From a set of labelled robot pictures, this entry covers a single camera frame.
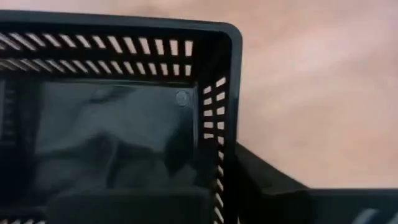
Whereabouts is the black slotted plastic basket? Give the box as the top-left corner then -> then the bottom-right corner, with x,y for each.
0,9 -> 244,224

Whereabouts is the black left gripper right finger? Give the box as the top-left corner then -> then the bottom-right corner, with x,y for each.
235,142 -> 315,224

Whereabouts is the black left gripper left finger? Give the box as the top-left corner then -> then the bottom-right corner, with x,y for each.
46,185 -> 216,224

